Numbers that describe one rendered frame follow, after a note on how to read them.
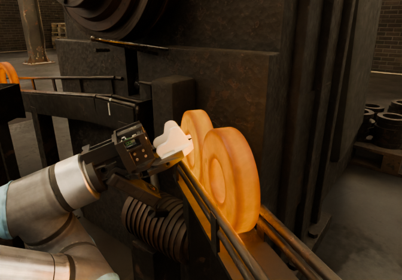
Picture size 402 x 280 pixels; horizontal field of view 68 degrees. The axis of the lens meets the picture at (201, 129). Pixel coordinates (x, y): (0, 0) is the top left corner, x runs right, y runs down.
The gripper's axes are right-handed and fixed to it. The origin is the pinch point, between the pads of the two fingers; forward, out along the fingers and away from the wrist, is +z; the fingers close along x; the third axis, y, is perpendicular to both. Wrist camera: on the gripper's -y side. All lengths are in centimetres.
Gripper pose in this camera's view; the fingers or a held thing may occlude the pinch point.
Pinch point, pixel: (197, 140)
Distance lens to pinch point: 57.8
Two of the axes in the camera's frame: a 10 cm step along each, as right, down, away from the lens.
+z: 9.1, -3.9, 1.5
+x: -2.9, -3.3, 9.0
